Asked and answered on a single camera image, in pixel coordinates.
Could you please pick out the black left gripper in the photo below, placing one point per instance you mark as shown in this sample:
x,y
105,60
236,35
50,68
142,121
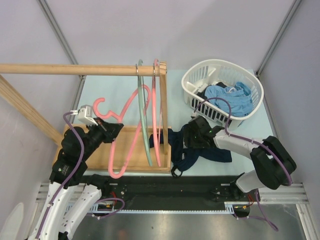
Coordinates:
x,y
110,130

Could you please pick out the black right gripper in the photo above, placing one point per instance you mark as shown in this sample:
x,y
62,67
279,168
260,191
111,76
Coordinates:
x,y
188,132

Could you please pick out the navy blue shorts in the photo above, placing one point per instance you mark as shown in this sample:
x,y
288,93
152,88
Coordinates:
x,y
184,158

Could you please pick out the dark grey shorts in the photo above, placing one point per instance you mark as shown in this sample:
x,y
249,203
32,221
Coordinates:
x,y
220,85

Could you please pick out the pale green hanger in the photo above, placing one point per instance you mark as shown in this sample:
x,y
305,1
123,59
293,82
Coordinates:
x,y
142,106

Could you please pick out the light blue shorts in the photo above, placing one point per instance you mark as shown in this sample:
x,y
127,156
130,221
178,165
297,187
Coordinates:
x,y
238,97

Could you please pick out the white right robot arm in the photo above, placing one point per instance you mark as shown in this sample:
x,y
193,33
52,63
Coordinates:
x,y
273,165

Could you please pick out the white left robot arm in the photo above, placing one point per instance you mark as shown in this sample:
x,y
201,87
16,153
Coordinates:
x,y
55,222

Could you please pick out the white plastic laundry basket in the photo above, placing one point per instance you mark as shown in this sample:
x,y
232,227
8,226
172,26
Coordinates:
x,y
211,72

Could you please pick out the wooden rack rod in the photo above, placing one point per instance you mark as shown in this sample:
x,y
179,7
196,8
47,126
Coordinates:
x,y
81,70

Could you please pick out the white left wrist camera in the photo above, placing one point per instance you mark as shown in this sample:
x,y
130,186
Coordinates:
x,y
85,115

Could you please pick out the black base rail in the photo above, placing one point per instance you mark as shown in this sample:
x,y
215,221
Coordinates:
x,y
164,193

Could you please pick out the wooden rack left post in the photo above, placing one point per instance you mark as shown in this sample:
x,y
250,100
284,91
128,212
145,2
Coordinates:
x,y
16,100

